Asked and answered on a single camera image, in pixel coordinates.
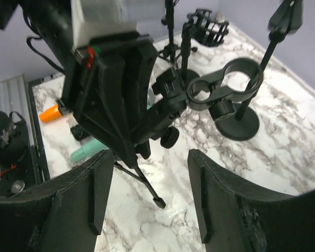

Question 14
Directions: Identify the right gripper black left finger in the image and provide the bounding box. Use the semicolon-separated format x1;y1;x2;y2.
0;150;114;251

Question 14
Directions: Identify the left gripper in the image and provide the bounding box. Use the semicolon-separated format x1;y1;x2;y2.
60;32;158;168

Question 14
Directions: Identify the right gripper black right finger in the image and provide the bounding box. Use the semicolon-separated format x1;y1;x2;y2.
187;149;315;251

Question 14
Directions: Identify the black tripod shock-mount stand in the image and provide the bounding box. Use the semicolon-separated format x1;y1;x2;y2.
157;0;199;65

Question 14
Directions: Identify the black silver-grille microphone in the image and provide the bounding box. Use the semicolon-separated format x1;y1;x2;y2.
70;124;90;141

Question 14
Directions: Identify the mint green microphone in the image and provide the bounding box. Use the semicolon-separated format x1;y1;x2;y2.
70;139;109;162

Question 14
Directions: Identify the orange microphone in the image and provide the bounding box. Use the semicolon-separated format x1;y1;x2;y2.
39;105;62;123

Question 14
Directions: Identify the black round-base shock-mount stand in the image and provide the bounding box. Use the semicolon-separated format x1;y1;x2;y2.
178;8;229;85

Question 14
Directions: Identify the black tall tripod stand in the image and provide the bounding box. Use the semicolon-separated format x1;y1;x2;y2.
114;57;263;209

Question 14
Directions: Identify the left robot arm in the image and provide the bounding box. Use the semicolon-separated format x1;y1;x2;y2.
0;1;158;169

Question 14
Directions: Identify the black round-base clip stand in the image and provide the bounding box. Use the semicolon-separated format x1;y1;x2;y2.
215;0;305;142

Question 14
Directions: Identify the black front mounting rail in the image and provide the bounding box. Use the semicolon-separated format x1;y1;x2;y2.
0;76;52;197

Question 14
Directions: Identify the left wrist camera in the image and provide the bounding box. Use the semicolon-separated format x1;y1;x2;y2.
70;0;165;49

